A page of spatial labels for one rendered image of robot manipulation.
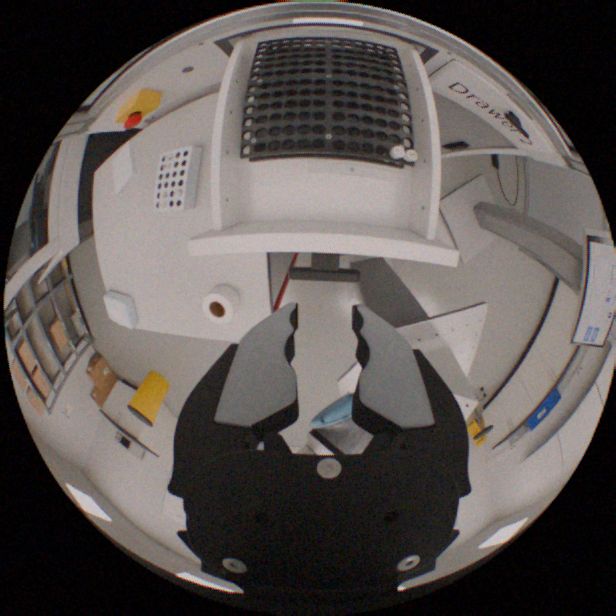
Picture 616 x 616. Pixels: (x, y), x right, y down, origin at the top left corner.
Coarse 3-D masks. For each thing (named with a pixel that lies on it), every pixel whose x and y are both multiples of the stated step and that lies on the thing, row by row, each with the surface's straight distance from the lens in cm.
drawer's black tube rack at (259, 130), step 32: (256, 64) 30; (288, 64) 28; (320, 64) 32; (352, 64) 29; (384, 64) 34; (256, 96) 25; (288, 96) 24; (320, 96) 24; (352, 96) 28; (384, 96) 25; (256, 128) 23; (288, 128) 25; (320, 128) 25; (352, 128) 23; (384, 128) 23; (256, 160) 25; (352, 160) 25
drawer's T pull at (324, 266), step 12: (312, 252) 20; (324, 252) 20; (312, 264) 21; (324, 264) 21; (336, 264) 21; (288, 276) 22; (300, 276) 21; (312, 276) 21; (324, 276) 21; (336, 276) 21; (348, 276) 21
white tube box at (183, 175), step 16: (160, 160) 44; (176, 160) 41; (192, 160) 40; (160, 176) 44; (176, 176) 40; (192, 176) 40; (160, 192) 43; (192, 192) 40; (160, 208) 43; (176, 208) 40; (192, 208) 41
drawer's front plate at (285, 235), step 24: (192, 240) 22; (216, 240) 21; (240, 240) 19; (264, 240) 19; (288, 240) 18; (312, 240) 18; (336, 240) 18; (360, 240) 18; (384, 240) 19; (408, 240) 21; (432, 240) 25; (456, 264) 24
